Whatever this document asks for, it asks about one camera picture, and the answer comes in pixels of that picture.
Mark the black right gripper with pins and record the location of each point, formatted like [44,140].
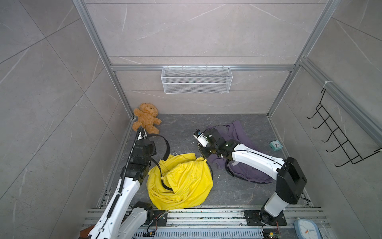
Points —
[204,151]

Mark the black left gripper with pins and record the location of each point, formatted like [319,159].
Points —
[151,149]

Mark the yellow trousers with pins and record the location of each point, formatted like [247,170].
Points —
[182,181]

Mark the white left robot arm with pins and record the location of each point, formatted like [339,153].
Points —
[114,224]

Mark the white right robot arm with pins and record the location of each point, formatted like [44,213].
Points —
[290,180]

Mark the purple trousers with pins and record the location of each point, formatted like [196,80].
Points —
[246,162]

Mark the black belt on purple trousers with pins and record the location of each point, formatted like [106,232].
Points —
[230,172]

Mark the brown teddy bear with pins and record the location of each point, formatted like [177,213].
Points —
[147,118]

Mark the small green alarm clock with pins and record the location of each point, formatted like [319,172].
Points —
[276,145]

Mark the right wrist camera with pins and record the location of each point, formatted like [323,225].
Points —
[199,136]

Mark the white wire mesh basket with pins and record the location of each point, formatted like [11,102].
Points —
[196,80]

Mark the metal base rail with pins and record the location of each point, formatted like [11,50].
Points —
[221,222]

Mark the white round wall clock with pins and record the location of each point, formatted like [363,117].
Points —
[306,229]

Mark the black wire hook rack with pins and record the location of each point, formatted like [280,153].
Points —
[337,133]

